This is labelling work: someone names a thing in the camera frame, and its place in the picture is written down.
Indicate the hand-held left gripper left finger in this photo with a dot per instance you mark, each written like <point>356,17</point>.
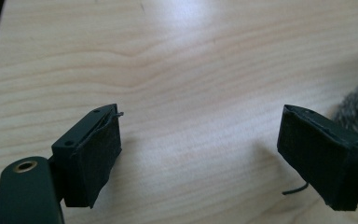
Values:
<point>90,155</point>

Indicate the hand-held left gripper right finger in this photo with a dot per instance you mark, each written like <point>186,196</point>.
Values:
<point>323,158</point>

